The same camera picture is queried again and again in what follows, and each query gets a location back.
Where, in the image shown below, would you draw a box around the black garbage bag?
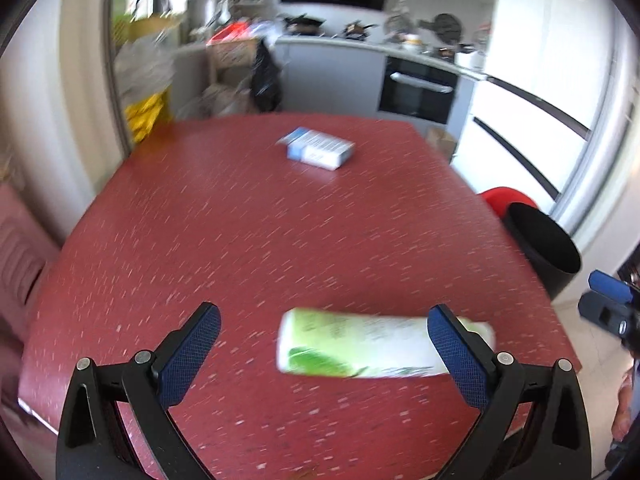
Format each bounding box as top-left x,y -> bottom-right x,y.
250,40 -> 282,113

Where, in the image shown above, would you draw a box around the gold foil bag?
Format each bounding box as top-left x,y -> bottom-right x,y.
124,87 -> 172,144

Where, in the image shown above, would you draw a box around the blue white cardboard box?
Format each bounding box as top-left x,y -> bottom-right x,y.
277,127 -> 355,171

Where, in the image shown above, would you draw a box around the black trash bin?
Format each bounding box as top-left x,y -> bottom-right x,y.
502,203 -> 582,300

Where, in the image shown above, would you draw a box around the black wok on stove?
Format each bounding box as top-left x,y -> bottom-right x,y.
281,14 -> 324,37

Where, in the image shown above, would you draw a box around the grey kitchen cabinets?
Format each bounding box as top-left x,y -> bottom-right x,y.
272,36 -> 485,139

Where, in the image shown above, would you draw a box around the small steel pot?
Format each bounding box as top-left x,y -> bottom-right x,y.
342,21 -> 378,41

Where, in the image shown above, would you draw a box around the built-in black oven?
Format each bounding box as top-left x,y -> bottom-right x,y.
378,58 -> 459,125

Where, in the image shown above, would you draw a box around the person's right hand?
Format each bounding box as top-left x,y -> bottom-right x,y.
611,366 -> 634,442

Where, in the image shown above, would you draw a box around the white rice cooker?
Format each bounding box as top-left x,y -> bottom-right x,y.
454,44 -> 486,73

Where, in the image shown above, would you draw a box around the red stool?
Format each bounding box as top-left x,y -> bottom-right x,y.
480,186 -> 538,219

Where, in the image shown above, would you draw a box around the white refrigerator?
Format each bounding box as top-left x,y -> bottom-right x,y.
451,0 -> 616,212

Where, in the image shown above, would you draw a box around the black round mould pan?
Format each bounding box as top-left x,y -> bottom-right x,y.
418,13 -> 463,46

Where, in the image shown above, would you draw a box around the cardboard box on floor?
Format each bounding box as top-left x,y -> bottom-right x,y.
425,127 -> 458,162

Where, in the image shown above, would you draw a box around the green tea plastic bottle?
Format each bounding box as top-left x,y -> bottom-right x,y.
276,308 -> 474,378

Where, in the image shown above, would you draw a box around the wooden rack with basket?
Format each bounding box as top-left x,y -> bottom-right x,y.
206,21 -> 258,84

